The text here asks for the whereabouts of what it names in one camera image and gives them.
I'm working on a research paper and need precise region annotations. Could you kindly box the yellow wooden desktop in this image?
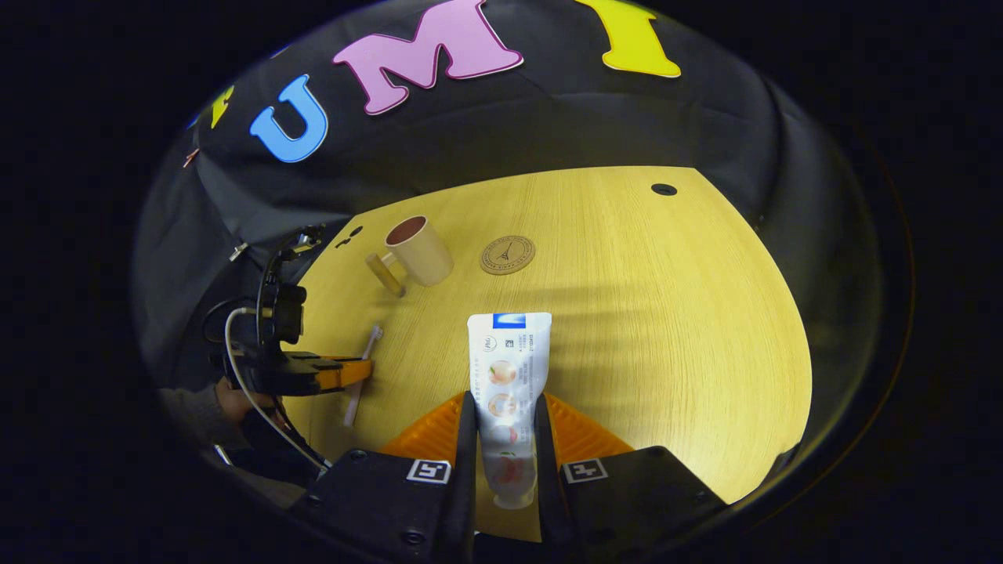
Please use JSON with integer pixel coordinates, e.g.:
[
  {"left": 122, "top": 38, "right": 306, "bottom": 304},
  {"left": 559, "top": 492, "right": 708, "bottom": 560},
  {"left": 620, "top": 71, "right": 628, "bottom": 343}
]
[{"left": 282, "top": 164, "right": 813, "bottom": 543}]

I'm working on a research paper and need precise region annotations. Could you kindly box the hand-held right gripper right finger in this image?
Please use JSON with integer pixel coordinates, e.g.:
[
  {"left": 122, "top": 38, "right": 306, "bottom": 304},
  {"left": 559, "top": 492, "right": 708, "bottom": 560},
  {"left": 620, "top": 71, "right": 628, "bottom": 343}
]
[{"left": 534, "top": 392, "right": 730, "bottom": 564}]

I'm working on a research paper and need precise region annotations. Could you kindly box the white cable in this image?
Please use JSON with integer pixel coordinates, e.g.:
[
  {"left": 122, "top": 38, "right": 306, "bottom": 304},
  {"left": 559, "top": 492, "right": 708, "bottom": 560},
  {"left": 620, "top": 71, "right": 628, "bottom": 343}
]
[{"left": 224, "top": 306, "right": 331, "bottom": 472}]

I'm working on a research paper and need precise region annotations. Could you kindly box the pale pink toothbrush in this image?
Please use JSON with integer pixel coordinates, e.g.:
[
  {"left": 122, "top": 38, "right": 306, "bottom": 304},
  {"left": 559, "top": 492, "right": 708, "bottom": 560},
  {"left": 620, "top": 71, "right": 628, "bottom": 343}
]
[{"left": 343, "top": 324, "right": 384, "bottom": 428}]

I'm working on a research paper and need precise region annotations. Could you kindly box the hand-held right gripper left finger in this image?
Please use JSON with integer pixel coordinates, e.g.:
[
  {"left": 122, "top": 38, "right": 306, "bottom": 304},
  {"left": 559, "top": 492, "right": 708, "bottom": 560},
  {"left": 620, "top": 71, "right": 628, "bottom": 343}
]
[{"left": 290, "top": 390, "right": 479, "bottom": 564}]

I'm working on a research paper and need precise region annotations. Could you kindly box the black backdrop cloth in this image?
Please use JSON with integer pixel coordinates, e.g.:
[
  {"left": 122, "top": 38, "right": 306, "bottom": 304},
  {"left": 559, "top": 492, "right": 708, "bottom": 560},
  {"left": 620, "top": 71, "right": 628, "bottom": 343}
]
[{"left": 132, "top": 0, "right": 886, "bottom": 471}]

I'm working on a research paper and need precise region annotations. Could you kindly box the round cork coaster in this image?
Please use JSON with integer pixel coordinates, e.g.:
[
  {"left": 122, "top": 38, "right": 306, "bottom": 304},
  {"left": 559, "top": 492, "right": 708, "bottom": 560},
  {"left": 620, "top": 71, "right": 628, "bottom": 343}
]
[{"left": 480, "top": 235, "right": 537, "bottom": 276}]

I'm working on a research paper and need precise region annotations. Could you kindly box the beige cup with handle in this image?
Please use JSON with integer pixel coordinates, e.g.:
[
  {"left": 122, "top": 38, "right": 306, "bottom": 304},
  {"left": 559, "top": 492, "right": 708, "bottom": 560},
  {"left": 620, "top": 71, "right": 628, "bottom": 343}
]
[{"left": 366, "top": 215, "right": 454, "bottom": 298}]

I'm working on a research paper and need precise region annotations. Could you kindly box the white toothpaste tube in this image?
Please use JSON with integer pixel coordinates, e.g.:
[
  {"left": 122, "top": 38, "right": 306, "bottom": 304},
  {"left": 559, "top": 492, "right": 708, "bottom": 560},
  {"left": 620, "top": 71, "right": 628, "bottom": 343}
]
[{"left": 468, "top": 312, "right": 552, "bottom": 510}]

